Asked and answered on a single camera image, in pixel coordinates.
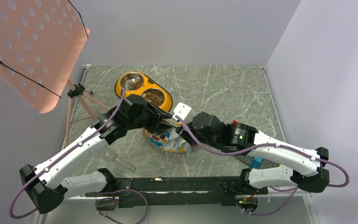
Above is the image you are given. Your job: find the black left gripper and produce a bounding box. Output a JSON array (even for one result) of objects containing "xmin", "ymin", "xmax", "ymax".
[{"xmin": 128, "ymin": 102, "xmax": 173, "ymax": 136}]

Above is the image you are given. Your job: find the cat food bag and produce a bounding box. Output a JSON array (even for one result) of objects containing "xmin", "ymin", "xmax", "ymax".
[{"xmin": 142, "ymin": 119, "xmax": 193, "ymax": 154}]

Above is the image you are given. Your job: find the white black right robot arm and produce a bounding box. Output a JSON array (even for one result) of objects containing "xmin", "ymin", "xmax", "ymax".
[{"xmin": 173, "ymin": 112, "xmax": 330, "ymax": 194}]

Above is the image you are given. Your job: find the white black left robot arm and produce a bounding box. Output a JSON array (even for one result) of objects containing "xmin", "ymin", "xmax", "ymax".
[{"xmin": 20, "ymin": 95, "xmax": 172, "ymax": 214}]

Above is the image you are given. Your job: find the yellow double pet bowl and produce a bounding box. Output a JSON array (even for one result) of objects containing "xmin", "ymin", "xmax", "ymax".
[{"xmin": 115, "ymin": 71, "xmax": 173, "ymax": 112}]

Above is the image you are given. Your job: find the grey lego baseplate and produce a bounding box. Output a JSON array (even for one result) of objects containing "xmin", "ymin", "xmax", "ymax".
[{"xmin": 235, "ymin": 155, "xmax": 280, "ymax": 169}]

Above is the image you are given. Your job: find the blue lego brick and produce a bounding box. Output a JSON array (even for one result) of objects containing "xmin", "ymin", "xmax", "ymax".
[{"xmin": 249, "ymin": 157, "xmax": 263, "ymax": 169}]

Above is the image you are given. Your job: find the pink perforated music stand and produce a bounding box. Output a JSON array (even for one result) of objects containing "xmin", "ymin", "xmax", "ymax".
[{"xmin": 0, "ymin": 0, "xmax": 112, "ymax": 149}]

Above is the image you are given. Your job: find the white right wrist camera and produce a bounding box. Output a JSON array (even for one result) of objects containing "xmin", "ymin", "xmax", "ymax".
[{"xmin": 172, "ymin": 102, "xmax": 195, "ymax": 124}]

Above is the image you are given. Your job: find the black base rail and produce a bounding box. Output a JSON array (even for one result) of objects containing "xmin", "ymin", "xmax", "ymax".
[{"xmin": 85, "ymin": 176, "xmax": 268, "ymax": 208}]

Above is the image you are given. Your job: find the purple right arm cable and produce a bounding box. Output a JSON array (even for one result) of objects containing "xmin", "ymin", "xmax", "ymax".
[{"xmin": 176, "ymin": 116, "xmax": 350, "ymax": 217}]

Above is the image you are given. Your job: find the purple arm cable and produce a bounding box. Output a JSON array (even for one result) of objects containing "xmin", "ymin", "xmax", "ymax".
[
  {"xmin": 9, "ymin": 89, "xmax": 150, "ymax": 224},
  {"xmin": 176, "ymin": 116, "xmax": 350, "ymax": 217}
]

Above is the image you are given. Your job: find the aluminium frame rail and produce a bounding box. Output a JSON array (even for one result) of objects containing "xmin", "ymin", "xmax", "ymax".
[{"xmin": 30, "ymin": 177, "xmax": 320, "ymax": 224}]

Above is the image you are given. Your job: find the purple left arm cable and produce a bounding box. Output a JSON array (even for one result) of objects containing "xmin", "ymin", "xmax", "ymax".
[{"xmin": 9, "ymin": 89, "xmax": 150, "ymax": 224}]

